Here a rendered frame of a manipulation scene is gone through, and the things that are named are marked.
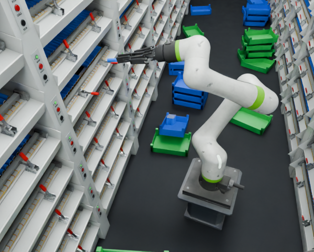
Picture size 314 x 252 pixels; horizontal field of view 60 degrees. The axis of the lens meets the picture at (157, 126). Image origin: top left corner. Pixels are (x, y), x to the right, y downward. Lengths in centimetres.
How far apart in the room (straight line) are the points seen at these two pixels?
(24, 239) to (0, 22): 73
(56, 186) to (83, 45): 63
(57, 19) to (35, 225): 76
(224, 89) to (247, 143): 121
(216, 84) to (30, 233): 91
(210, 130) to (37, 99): 94
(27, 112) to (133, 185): 123
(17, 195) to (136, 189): 114
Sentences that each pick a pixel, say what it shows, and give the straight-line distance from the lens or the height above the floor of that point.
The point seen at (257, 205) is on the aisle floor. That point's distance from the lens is 203.
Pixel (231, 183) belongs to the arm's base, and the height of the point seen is 36.
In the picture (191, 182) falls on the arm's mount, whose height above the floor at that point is 31.
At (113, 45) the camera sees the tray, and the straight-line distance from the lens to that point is 163.
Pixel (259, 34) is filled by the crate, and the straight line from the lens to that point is 341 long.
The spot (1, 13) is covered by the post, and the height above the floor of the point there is 142.
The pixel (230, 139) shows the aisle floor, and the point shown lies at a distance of 236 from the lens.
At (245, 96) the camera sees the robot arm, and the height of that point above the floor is 93.
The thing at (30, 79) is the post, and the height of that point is 121.
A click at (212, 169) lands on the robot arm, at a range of 152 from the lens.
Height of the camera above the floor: 170
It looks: 44 degrees down
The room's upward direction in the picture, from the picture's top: 4 degrees counter-clockwise
